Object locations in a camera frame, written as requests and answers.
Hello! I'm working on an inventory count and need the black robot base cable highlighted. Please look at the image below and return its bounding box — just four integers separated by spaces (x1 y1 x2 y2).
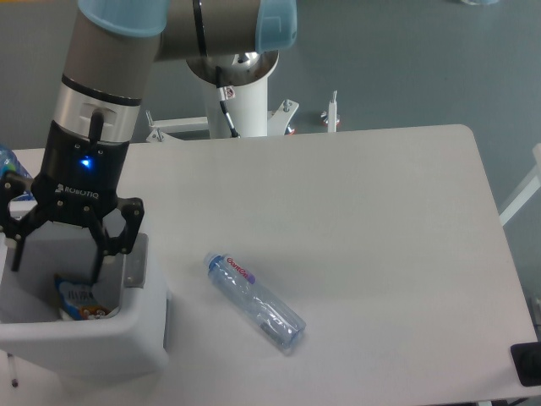
214 66 242 140

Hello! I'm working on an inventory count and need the blue labelled water bottle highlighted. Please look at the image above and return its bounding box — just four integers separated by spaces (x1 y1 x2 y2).
1 145 35 201

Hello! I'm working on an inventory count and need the black device at table edge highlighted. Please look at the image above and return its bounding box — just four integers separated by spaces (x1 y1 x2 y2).
511 342 540 387

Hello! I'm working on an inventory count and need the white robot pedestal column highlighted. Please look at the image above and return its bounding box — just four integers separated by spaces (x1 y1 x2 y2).
199 51 279 139

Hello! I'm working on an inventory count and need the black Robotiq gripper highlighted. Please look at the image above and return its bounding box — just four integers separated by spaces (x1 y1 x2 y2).
0 120 145 285

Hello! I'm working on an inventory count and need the white pedestal foot frame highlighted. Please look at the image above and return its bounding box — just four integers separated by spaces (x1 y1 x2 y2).
145 99 300 143

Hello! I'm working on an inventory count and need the white plastic trash can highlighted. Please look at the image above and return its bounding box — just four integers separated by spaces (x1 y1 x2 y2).
1 222 170 376

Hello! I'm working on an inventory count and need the white upright bracket red foot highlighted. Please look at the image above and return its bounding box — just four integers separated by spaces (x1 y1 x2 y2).
320 91 341 133

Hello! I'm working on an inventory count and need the clear plastic water bottle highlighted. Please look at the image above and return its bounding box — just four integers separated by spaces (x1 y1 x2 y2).
204 252 306 351

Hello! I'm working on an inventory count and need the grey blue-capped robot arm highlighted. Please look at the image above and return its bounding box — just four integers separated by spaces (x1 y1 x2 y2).
1 1 298 279

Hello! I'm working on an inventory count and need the blue orange snack wrapper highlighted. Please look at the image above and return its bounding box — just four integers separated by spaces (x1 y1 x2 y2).
52 273 113 321

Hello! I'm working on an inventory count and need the white frame at right edge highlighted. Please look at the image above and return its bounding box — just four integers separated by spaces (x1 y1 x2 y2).
499 144 540 227

